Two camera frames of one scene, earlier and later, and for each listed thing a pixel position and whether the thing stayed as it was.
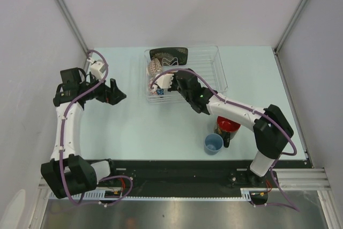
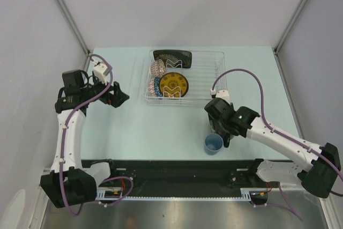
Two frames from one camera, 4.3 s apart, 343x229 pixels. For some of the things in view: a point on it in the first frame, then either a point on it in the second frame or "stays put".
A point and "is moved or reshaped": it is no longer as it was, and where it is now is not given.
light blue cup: [213, 143] stays put
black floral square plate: [170, 56] is moved or reshaped
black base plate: [156, 177] stays put
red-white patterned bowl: [154, 67] is moved or reshaped
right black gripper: [173, 87] -> [214, 125]
